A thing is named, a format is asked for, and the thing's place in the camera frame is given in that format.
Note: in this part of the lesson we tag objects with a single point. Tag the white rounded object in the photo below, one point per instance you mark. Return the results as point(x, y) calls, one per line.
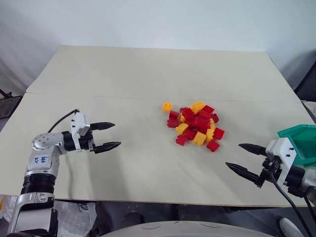
point(290, 227)

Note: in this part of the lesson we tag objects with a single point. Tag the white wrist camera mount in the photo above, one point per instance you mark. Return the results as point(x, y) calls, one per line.
point(281, 153)
point(79, 123)

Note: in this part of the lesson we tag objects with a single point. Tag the clear plastic sheet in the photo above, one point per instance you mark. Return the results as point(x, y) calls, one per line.
point(71, 217)

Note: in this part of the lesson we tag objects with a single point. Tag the red toy block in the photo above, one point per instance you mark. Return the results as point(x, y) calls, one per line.
point(219, 133)
point(189, 134)
point(174, 114)
point(215, 118)
point(181, 140)
point(172, 122)
point(203, 114)
point(213, 145)
point(208, 109)
point(188, 113)
point(202, 130)
point(198, 121)

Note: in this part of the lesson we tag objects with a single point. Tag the teal plastic bin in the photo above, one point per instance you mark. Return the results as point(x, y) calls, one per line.
point(300, 143)

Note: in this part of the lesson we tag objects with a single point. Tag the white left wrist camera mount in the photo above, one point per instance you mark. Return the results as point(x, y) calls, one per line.
point(79, 123)

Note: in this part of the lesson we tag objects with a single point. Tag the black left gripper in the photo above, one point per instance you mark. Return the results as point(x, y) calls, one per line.
point(87, 142)

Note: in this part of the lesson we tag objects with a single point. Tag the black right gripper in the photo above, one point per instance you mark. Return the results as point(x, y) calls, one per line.
point(267, 172)

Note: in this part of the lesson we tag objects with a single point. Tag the grey robot torso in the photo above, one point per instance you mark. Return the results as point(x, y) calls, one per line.
point(187, 229)

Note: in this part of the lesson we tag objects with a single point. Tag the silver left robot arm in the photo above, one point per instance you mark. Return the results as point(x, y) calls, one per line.
point(42, 163)

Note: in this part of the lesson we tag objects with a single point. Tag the black mesh stand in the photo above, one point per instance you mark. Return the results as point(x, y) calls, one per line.
point(7, 103)

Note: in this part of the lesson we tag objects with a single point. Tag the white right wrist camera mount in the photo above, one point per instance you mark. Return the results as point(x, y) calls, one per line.
point(281, 153)

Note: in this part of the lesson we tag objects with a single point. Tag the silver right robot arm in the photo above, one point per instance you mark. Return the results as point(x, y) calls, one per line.
point(307, 180)

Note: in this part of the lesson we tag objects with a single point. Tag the yellow toy block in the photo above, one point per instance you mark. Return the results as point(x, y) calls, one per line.
point(198, 106)
point(167, 106)
point(210, 133)
point(182, 128)
point(200, 138)
point(182, 118)
point(211, 122)

